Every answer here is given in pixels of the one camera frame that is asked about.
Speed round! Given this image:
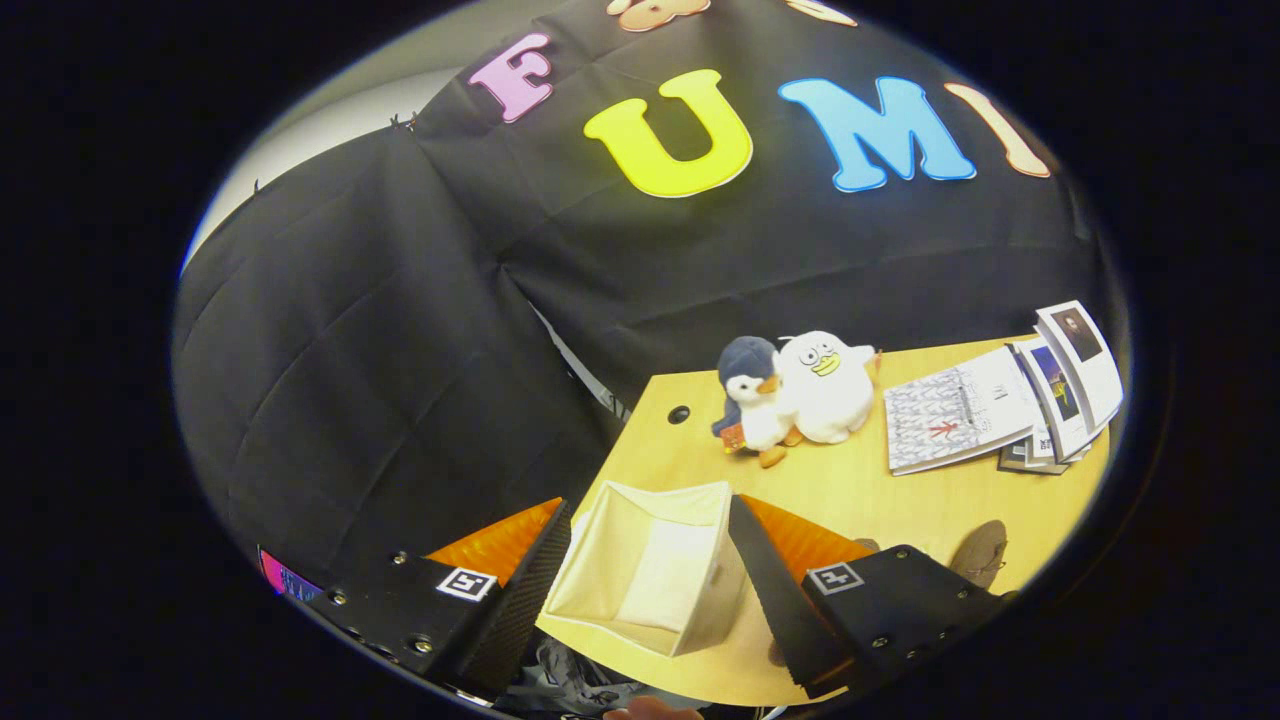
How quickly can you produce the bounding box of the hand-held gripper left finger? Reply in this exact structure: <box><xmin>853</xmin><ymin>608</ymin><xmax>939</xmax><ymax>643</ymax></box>
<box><xmin>300</xmin><ymin>497</ymin><xmax>573</xmax><ymax>701</ymax></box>

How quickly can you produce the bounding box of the person's grey patterned clothing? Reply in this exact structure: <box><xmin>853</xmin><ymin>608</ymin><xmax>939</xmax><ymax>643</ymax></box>
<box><xmin>495</xmin><ymin>640</ymin><xmax>651</xmax><ymax>719</ymax></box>

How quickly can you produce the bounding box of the white book under stack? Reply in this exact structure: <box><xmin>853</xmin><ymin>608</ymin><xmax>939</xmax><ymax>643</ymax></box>
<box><xmin>1025</xmin><ymin>425</ymin><xmax>1091</xmax><ymax>466</ymax></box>

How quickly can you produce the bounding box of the beige fabric storage box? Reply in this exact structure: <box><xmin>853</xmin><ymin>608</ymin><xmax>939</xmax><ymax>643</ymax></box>
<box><xmin>537</xmin><ymin>480</ymin><xmax>749</xmax><ymax>659</ymax></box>

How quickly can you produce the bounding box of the penguin plush toy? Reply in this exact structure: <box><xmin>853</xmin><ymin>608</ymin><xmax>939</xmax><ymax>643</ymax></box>
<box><xmin>711</xmin><ymin>336</ymin><xmax>804</xmax><ymax>469</ymax></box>

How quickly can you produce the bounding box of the grey patterned book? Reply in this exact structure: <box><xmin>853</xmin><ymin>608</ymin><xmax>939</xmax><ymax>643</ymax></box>
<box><xmin>884</xmin><ymin>345</ymin><xmax>1041</xmax><ymax>476</ymax></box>

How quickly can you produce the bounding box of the white book dark picture cover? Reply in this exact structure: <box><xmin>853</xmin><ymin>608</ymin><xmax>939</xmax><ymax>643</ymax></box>
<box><xmin>1035</xmin><ymin>300</ymin><xmax>1124</xmax><ymax>433</ymax></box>

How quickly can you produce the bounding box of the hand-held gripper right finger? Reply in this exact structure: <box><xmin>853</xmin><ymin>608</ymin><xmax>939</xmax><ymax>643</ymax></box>
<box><xmin>728</xmin><ymin>494</ymin><xmax>1011</xmax><ymax>701</ymax></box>

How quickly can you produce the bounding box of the black backdrop cloth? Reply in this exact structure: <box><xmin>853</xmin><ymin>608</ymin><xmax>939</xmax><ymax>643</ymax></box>
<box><xmin>170</xmin><ymin>0</ymin><xmax>1111</xmax><ymax>601</ymax></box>

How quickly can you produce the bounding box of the dark book under stack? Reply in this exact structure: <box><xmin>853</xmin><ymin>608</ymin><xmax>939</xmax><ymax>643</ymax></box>
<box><xmin>997</xmin><ymin>440</ymin><xmax>1071</xmax><ymax>476</ymax></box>

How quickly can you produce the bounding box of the white duck plush toy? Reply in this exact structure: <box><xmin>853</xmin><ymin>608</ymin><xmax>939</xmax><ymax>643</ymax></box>
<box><xmin>775</xmin><ymin>330</ymin><xmax>883</xmax><ymax>445</ymax></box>

